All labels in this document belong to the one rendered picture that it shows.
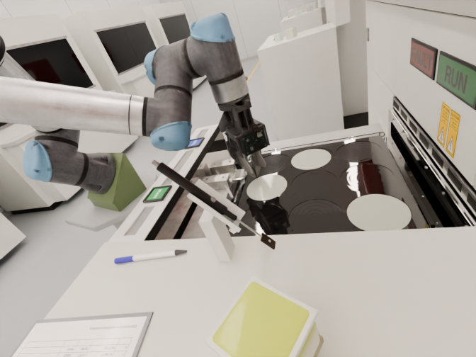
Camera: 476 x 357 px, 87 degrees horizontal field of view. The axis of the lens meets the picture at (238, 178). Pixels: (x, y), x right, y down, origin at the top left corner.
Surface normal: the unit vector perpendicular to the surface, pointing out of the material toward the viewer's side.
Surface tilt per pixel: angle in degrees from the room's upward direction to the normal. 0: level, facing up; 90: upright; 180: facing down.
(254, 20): 90
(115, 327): 0
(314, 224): 0
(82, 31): 90
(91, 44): 90
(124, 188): 90
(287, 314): 0
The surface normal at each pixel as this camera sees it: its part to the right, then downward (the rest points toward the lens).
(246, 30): -0.21, 0.59
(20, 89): 0.29, -0.32
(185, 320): -0.30, -0.80
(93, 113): 0.24, 0.37
